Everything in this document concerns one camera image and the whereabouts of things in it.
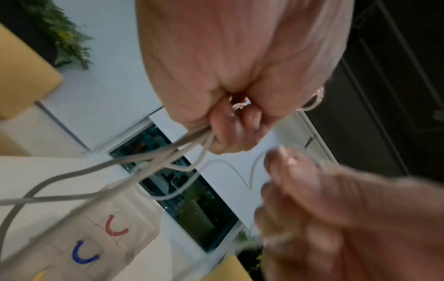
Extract right yellow bench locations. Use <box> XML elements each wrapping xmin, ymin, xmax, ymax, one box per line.
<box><xmin>208</xmin><ymin>255</ymin><xmax>254</xmax><ymax>281</ymax></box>

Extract dark glass window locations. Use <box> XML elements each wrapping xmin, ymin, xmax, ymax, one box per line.
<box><xmin>110</xmin><ymin>123</ymin><xmax>244</xmax><ymax>252</ymax></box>

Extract wide white roller blind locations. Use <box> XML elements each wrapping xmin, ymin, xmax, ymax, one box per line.
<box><xmin>148</xmin><ymin>109</ymin><xmax>337</xmax><ymax>228</ymax></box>

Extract person's left hand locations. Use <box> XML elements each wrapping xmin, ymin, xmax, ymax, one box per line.
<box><xmin>135</xmin><ymin>0</ymin><xmax>354</xmax><ymax>155</ymax></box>

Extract yellow bench backrest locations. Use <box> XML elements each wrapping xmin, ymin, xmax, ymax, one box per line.
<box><xmin>0</xmin><ymin>23</ymin><xmax>64</xmax><ymax>121</ymax></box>

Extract white charging cables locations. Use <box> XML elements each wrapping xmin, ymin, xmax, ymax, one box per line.
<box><xmin>0</xmin><ymin>87</ymin><xmax>327</xmax><ymax>281</ymax></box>

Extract person's right hand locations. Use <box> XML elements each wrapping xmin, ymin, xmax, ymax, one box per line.
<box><xmin>253</xmin><ymin>145</ymin><xmax>444</xmax><ymax>281</ymax></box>

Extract green leafy plant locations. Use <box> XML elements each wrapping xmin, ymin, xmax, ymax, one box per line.
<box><xmin>17</xmin><ymin>0</ymin><xmax>94</xmax><ymax>70</ymax></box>
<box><xmin>235</xmin><ymin>230</ymin><xmax>265</xmax><ymax>275</ymax></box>

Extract clear plastic drawer organizer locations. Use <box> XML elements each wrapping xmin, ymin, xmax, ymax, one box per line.
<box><xmin>0</xmin><ymin>186</ymin><xmax>162</xmax><ymax>281</ymax></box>

